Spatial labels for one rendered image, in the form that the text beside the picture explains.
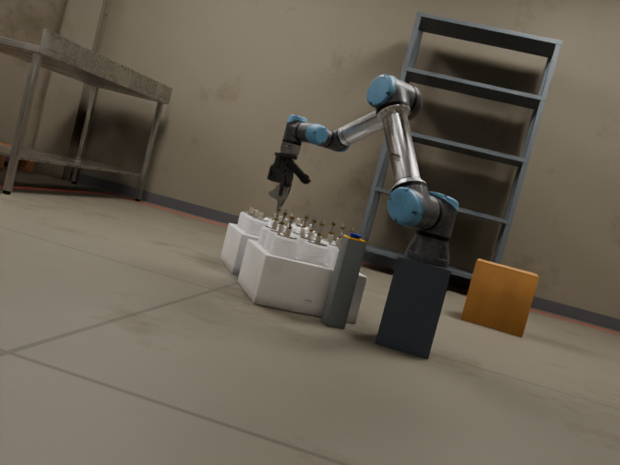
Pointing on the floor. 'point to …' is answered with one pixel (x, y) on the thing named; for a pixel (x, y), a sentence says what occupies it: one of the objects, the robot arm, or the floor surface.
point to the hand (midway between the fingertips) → (280, 205)
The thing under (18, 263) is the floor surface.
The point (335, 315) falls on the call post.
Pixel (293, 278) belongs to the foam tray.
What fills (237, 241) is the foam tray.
